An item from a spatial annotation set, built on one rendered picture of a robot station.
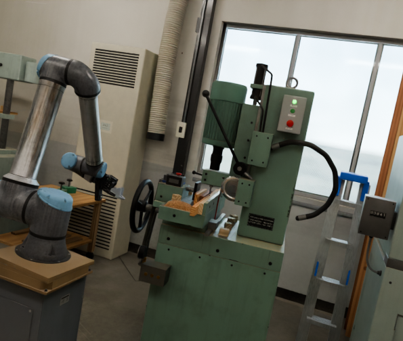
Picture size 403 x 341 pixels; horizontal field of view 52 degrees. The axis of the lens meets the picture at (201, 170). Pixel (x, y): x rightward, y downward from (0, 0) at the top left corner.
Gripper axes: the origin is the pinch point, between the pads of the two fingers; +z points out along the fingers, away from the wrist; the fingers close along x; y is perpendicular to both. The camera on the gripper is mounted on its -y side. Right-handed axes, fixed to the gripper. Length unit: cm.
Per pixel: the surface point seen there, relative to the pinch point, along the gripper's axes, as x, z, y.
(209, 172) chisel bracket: -15, 36, 42
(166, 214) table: -40, 33, 20
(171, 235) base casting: -33, 39, 10
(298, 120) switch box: -28, 60, 84
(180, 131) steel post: 122, -21, 36
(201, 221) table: -40, 48, 26
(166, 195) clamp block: -17.3, 24.0, 20.4
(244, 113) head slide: -19, 36, 75
